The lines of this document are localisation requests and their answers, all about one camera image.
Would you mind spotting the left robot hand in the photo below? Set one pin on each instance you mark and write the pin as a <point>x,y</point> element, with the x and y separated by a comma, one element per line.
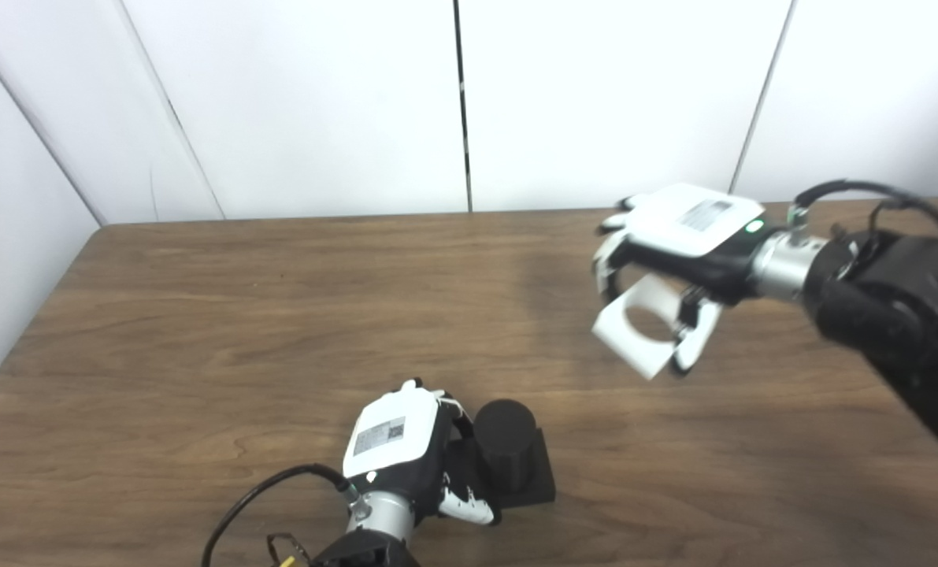
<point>405,449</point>

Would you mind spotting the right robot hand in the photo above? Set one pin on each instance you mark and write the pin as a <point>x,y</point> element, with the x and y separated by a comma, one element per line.
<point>685,244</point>

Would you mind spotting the white square piece with hole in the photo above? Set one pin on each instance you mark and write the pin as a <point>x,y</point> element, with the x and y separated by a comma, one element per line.
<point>642,331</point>

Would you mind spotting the black peg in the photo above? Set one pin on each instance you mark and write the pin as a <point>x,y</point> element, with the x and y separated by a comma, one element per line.
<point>512,453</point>

